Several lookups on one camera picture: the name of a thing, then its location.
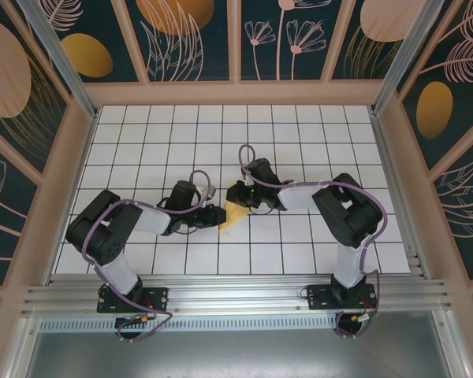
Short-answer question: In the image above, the yellow cloth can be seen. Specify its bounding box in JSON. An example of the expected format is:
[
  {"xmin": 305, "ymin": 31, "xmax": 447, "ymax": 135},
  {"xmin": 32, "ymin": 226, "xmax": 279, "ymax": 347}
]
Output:
[{"xmin": 219, "ymin": 181, "xmax": 251, "ymax": 234}]

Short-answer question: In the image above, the grey metal sheet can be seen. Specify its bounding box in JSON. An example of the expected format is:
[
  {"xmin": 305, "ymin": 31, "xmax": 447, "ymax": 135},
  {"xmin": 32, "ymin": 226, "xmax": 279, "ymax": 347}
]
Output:
[{"xmin": 23, "ymin": 330, "xmax": 468, "ymax": 378}]

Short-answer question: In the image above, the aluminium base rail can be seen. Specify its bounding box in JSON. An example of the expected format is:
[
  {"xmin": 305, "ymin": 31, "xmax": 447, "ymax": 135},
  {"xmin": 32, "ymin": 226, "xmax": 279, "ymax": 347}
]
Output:
[{"xmin": 21, "ymin": 273, "xmax": 456, "ymax": 318}]

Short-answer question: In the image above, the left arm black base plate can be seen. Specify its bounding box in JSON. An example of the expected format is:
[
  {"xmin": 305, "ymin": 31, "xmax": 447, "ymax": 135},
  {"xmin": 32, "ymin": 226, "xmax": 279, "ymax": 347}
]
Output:
[{"xmin": 97, "ymin": 286, "xmax": 170, "ymax": 314}]

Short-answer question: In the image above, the slotted cable duct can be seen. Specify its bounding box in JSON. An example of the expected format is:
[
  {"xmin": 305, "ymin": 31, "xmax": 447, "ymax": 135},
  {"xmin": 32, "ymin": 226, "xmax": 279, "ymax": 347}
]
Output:
[{"xmin": 39, "ymin": 318, "xmax": 340, "ymax": 332}]

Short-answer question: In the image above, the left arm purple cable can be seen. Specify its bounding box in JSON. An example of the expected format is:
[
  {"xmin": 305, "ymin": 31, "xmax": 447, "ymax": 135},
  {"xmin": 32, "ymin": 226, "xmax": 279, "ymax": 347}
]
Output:
[{"xmin": 81, "ymin": 169, "xmax": 213, "ymax": 343}]

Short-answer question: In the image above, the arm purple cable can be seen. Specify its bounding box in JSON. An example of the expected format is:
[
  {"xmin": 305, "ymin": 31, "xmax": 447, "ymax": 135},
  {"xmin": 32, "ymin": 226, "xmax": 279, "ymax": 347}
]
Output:
[
  {"xmin": 238, "ymin": 144, "xmax": 385, "ymax": 340},
  {"xmin": 81, "ymin": 169, "xmax": 213, "ymax": 343}
]

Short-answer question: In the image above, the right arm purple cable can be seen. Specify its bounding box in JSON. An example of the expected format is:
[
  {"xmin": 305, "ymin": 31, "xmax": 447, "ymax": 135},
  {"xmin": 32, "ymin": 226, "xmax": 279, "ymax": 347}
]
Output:
[{"xmin": 238, "ymin": 144, "xmax": 385, "ymax": 340}]

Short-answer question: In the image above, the aluminium side rail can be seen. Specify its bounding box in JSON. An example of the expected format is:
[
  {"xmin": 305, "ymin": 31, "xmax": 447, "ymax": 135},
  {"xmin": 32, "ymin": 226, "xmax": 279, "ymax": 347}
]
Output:
[{"xmin": 370, "ymin": 112, "xmax": 433, "ymax": 279}]

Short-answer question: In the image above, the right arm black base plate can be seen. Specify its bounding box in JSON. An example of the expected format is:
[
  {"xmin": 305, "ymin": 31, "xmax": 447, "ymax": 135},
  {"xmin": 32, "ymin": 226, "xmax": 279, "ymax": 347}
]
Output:
[{"xmin": 305, "ymin": 283, "xmax": 379, "ymax": 312}]

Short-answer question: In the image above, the aluminium corner post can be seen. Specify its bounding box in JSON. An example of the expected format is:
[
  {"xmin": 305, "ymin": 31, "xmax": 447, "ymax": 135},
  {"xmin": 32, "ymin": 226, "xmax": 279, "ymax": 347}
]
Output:
[
  {"xmin": 16, "ymin": 0, "xmax": 100, "ymax": 121},
  {"xmin": 371, "ymin": 0, "xmax": 445, "ymax": 116}
]

